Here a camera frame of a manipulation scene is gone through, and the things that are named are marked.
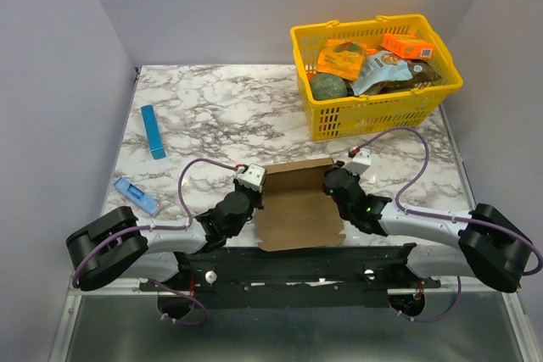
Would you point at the orange snack pouch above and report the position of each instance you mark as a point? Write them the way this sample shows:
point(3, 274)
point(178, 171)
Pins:
point(342, 58)

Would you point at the brown cardboard box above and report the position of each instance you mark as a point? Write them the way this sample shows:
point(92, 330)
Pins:
point(297, 213)

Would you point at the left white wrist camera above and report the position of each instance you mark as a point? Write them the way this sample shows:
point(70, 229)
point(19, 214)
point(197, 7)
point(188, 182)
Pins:
point(251, 176)

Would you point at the long blue bar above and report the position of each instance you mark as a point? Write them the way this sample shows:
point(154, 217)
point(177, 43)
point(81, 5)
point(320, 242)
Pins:
point(150, 122)

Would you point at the small blue block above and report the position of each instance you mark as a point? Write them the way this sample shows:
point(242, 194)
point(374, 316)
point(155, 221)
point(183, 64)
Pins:
point(137, 196)

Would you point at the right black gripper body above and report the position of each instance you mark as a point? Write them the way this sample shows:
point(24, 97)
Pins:
point(333, 182)

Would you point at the light blue snack bag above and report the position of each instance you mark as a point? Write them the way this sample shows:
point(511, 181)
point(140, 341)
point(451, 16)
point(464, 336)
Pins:
point(382, 66)

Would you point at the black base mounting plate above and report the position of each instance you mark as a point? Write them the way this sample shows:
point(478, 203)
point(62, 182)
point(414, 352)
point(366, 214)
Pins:
point(239, 278)

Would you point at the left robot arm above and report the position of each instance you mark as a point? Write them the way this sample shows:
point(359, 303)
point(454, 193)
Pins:
point(108, 247)

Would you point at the yellow plastic basket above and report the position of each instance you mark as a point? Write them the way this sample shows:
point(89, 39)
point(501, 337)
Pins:
point(353, 116)

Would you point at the orange carton box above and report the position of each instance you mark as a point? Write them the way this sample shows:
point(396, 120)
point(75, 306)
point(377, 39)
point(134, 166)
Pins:
point(407, 46)

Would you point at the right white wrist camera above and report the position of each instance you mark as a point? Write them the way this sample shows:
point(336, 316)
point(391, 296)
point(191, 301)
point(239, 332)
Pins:
point(360, 161)

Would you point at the dark brown snack bag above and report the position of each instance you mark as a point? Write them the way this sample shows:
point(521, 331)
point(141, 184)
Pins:
point(423, 75)

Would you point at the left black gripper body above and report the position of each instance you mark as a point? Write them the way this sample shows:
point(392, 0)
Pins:
point(254, 199)

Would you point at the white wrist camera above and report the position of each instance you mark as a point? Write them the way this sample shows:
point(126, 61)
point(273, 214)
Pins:
point(251, 176)
point(360, 161)

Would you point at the aluminium frame rail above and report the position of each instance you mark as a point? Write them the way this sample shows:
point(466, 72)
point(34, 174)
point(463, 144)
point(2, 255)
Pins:
point(122, 324)

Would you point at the green round melon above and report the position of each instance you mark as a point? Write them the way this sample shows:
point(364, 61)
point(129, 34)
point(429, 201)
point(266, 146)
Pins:
point(325, 86)

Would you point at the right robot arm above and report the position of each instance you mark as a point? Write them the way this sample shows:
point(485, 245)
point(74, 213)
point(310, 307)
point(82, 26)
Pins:
point(481, 243)

